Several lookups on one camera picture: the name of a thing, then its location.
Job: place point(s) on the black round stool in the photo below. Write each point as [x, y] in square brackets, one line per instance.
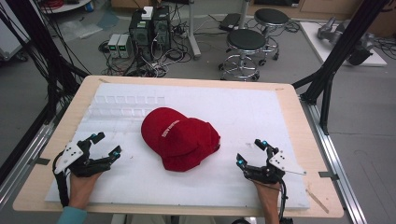
[271, 16]
[246, 39]

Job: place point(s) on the clear plastic sheet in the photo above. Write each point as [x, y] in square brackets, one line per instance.
[79, 29]

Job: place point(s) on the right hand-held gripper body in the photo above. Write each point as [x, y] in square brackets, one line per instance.
[274, 166]

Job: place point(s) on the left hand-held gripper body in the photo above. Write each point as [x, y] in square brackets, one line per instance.
[84, 163]

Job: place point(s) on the white foam board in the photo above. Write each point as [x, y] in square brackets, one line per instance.
[243, 124]

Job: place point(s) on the white floor board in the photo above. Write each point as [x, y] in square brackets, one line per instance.
[314, 40]

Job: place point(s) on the thin wooden stick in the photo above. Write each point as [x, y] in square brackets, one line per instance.
[317, 200]

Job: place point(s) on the white cabinet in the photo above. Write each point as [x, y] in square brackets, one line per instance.
[11, 40]

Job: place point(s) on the red baseball cap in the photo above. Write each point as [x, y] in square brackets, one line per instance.
[182, 140]

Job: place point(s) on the white round table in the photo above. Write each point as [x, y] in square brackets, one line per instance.
[67, 4]

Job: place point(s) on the person's left hand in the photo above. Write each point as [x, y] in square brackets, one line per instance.
[81, 189]

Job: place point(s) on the aluminium frame rail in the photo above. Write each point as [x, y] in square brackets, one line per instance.
[25, 161]
[336, 168]

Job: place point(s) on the person's right hand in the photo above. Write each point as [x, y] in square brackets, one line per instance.
[267, 196]

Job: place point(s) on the grey metal table leg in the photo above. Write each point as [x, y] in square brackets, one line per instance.
[193, 31]

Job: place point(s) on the black computer tower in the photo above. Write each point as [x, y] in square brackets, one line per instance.
[140, 32]
[162, 28]

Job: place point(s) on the white box on computer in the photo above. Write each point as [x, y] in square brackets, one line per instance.
[147, 12]

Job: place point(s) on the grey tape strip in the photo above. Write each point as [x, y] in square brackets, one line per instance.
[39, 161]
[328, 175]

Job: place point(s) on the white power supply box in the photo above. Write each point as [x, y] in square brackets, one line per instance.
[124, 46]
[114, 45]

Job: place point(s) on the black metal frame stand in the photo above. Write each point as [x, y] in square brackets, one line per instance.
[339, 53]
[37, 46]

